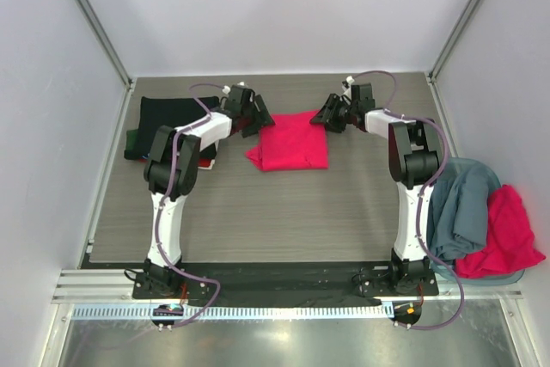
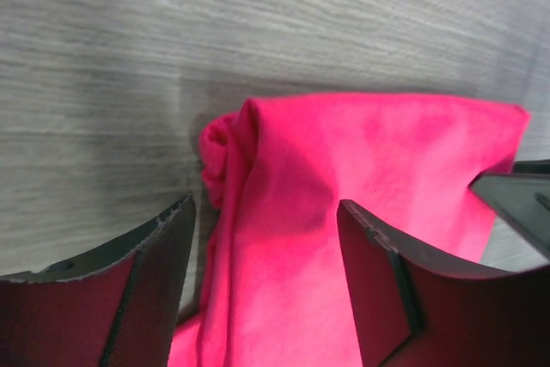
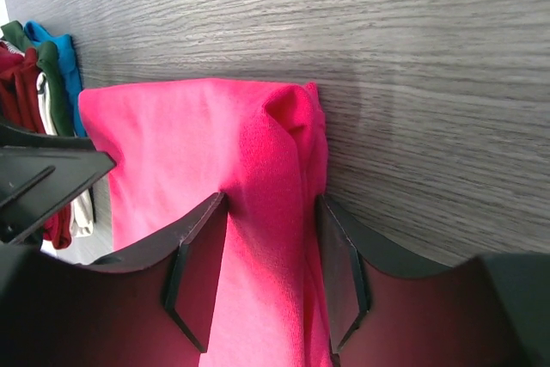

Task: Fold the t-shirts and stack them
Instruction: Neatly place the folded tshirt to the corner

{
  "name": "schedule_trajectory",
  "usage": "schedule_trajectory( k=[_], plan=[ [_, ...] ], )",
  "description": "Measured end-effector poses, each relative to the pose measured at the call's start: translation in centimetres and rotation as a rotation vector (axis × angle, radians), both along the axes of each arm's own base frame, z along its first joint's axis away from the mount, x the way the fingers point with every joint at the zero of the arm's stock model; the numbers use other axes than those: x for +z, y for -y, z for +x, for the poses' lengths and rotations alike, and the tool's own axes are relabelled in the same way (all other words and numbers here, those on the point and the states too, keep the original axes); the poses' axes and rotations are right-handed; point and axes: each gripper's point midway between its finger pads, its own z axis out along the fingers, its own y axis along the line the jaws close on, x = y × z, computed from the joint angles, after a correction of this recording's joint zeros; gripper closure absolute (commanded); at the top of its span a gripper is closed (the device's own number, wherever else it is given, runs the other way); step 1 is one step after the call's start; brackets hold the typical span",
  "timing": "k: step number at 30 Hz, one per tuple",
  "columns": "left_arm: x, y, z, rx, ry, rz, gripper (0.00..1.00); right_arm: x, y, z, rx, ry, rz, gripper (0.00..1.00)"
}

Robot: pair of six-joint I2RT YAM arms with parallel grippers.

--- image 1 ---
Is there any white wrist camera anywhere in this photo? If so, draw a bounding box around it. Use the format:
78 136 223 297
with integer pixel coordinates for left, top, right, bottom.
222 82 247 95
342 76 355 98

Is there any blue plastic basket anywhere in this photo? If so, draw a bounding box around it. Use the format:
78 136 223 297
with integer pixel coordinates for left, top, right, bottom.
431 156 529 286

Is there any left aluminium frame post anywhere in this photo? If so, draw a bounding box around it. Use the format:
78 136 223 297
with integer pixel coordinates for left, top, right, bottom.
74 0 132 89

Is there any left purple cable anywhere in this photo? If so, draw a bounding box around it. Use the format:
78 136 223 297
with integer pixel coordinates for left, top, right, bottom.
124 83 223 327

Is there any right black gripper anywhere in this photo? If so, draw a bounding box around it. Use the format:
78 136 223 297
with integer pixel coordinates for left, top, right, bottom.
310 94 357 133

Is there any slotted white cable duct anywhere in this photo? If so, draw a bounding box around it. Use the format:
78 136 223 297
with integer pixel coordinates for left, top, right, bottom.
71 303 394 322

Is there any black t shirt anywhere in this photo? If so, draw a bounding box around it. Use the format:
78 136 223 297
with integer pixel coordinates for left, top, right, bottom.
124 97 206 161

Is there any right aluminium frame post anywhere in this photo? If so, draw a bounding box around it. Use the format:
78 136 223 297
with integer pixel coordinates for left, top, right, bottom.
427 0 483 83

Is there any pink t shirt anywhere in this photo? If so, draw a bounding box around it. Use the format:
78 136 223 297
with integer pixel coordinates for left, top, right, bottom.
246 111 329 172
455 185 546 279

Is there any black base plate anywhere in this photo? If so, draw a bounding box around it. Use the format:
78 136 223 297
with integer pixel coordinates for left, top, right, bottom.
124 261 439 308

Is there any aluminium frame post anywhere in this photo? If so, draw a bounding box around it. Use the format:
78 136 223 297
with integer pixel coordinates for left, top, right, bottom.
74 0 132 89
427 0 483 83

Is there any grey blue t shirt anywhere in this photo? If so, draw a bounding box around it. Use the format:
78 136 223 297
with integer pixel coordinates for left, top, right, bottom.
426 157 501 262

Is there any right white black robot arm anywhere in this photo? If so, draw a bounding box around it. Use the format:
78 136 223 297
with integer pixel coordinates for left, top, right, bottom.
310 80 445 295

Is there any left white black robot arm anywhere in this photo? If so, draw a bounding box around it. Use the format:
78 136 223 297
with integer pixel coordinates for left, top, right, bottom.
132 83 275 298

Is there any purple cable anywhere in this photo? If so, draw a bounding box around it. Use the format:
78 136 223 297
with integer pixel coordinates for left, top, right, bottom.
124 83 223 327
350 70 468 332

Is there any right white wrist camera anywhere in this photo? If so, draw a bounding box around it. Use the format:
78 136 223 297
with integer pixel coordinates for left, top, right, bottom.
342 76 355 98

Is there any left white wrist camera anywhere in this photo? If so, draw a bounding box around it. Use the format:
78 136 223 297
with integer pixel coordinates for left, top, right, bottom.
222 82 247 95

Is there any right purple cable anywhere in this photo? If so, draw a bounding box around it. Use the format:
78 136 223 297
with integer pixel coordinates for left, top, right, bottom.
350 70 468 332

